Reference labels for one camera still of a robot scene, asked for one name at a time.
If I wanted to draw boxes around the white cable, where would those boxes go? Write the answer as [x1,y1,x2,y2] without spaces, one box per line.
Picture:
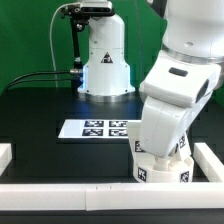
[49,3,80,89]

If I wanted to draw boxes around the black camera stand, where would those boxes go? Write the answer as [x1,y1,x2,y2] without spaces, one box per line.
[61,5,90,93]

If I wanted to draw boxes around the black cable lower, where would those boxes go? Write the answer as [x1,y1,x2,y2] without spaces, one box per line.
[6,77,83,92]

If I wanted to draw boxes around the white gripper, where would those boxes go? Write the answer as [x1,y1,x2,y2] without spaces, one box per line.
[140,50,221,158]

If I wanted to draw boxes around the white front fence bar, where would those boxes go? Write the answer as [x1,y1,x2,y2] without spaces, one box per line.
[0,182,224,211]

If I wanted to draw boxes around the black cable upper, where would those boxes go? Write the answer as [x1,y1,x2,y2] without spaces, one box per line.
[2,69,84,95]

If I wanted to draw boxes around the white fence bar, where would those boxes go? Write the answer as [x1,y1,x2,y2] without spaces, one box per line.
[193,143,224,183]
[0,182,224,211]
[0,143,12,176]

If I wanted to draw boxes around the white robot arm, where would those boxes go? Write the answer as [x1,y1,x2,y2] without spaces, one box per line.
[78,0,224,158]

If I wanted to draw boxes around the grey depth camera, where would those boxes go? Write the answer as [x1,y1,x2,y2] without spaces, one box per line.
[80,1,115,17]

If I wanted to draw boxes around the white round stool seat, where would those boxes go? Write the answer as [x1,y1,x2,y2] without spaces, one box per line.
[133,155,194,183]

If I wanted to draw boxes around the white left fence bar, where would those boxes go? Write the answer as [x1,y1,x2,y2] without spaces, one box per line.
[0,143,12,176]

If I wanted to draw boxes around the white right fence bar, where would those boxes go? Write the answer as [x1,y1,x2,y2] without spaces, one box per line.
[193,143,224,183]

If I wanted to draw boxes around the white marker sheet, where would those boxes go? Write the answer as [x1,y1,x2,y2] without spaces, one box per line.
[58,119,139,139]

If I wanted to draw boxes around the black cable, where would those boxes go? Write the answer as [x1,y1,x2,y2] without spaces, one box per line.
[6,77,83,92]
[2,69,84,95]

